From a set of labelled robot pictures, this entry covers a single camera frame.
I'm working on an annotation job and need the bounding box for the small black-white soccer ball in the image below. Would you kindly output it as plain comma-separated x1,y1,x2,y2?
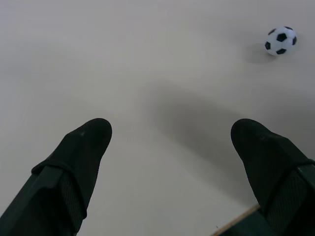
264,26,298,57

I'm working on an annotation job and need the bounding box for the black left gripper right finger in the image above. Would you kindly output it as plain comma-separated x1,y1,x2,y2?
230,118,315,236

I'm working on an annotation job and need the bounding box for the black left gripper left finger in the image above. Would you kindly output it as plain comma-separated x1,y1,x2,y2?
0,118,113,236

